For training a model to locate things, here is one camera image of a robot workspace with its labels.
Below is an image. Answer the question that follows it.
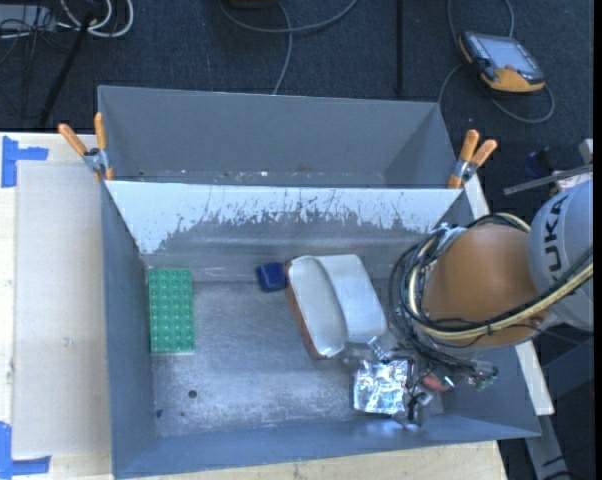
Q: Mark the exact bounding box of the small dark blue block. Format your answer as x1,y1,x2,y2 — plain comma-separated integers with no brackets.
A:
255,261,289,293

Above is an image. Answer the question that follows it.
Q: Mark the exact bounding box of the white tray with orange underside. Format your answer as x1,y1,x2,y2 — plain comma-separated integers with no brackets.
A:
284,253,389,361

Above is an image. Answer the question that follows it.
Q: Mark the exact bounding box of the green studded flat block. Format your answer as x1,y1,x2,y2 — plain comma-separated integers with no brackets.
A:
146,267,197,356

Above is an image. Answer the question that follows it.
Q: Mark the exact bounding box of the pale wood flat board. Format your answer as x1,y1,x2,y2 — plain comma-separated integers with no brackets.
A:
11,160,114,462

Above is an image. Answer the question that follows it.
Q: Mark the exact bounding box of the grey metal bin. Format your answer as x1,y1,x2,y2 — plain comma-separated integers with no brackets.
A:
96,85,543,480

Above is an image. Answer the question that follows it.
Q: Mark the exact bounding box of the crumpled silver foil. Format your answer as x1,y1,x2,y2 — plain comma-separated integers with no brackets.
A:
352,359,411,416

